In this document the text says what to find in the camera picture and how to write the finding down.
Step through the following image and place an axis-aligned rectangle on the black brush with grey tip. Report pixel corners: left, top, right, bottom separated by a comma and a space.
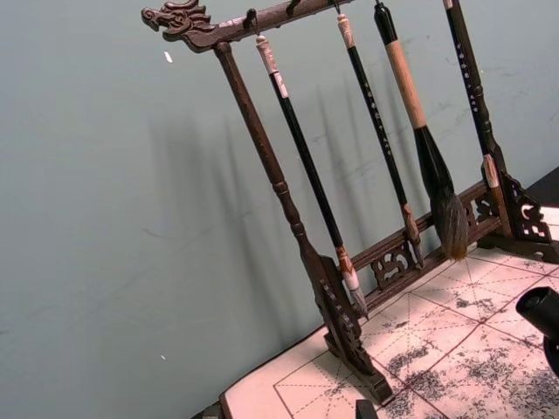
255, 34, 369, 319

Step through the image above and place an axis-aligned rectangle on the dark carved wooden brush rack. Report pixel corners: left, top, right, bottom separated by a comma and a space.
140, 0, 559, 405

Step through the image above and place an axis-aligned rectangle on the thin black brush, dark tip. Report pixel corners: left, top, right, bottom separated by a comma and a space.
335, 12, 425, 270

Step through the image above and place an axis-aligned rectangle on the white gridded calligraphy practice cloth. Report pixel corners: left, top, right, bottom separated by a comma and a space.
217, 244, 559, 419

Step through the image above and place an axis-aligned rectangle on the black brush with white inscriptions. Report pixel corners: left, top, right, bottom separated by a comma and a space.
442, 0, 503, 206

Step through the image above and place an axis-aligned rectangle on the black cylindrical object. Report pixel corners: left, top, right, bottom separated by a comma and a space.
514, 285, 559, 379

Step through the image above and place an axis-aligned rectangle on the large tan-handled calligraphy brush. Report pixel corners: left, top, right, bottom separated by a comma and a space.
373, 0, 471, 263

